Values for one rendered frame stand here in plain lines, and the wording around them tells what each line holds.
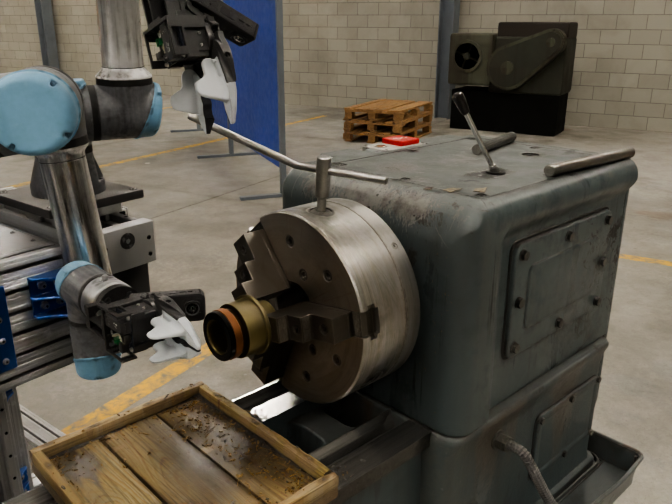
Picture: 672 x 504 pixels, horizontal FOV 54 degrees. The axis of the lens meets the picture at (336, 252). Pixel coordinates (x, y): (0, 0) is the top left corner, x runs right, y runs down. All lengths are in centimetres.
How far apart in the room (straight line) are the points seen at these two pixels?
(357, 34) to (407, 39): 95
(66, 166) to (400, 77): 1078
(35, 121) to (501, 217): 69
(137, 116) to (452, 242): 77
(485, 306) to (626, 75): 985
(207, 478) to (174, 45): 61
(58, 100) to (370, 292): 51
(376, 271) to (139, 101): 72
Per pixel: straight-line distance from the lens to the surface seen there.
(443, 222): 102
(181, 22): 96
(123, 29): 148
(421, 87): 1168
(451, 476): 120
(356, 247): 97
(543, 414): 140
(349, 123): 890
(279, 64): 589
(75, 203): 122
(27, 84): 103
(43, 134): 104
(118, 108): 148
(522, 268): 115
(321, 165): 99
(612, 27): 1085
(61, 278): 117
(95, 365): 118
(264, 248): 105
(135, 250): 143
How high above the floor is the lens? 151
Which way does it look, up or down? 19 degrees down
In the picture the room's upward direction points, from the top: straight up
